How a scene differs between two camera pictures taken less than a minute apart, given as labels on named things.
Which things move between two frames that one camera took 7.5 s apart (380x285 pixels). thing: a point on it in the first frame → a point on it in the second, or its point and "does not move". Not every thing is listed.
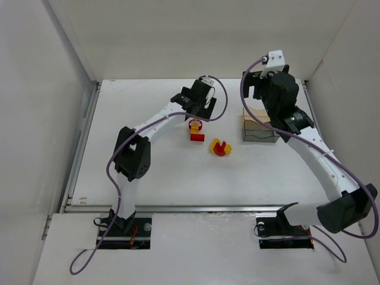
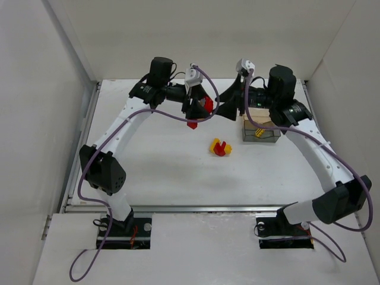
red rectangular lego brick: x=198 y=137 → x=192 y=124
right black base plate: x=278 y=233 does not move
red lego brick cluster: x=218 y=149 does not move
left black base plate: x=124 y=233 does not move
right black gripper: x=256 y=82 → x=241 y=97
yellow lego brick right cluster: x=228 y=149 does not move
